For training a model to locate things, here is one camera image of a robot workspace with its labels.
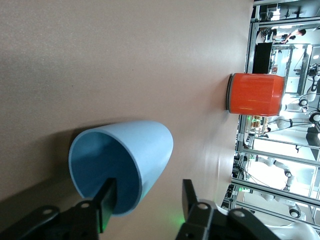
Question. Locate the brown table cloth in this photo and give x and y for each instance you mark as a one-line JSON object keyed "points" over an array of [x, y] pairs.
{"points": [[100, 62]]}

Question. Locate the background person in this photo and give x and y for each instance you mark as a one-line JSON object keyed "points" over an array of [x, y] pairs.
{"points": [[296, 33]]}

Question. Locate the light blue plastic cup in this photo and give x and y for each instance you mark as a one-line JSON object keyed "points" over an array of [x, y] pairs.
{"points": [[150, 150]]}

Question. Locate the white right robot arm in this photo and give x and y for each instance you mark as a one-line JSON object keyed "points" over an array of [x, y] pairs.
{"points": [[300, 232]]}

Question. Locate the black monitor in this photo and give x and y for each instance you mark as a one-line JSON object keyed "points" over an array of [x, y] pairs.
{"points": [[262, 58]]}

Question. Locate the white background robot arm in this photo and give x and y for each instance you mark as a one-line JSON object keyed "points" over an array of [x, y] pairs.
{"points": [[287, 172], [285, 123]]}

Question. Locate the aluminium frame cage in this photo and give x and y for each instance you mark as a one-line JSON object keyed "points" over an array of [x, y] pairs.
{"points": [[251, 45]]}

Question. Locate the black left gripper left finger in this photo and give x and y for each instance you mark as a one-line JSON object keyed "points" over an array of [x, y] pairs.
{"points": [[75, 222]]}

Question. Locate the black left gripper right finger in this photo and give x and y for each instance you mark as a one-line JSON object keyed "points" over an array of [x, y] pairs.
{"points": [[212, 225]]}

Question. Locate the orange can with grey lid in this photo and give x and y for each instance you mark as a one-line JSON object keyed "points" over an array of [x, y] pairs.
{"points": [[255, 93]]}

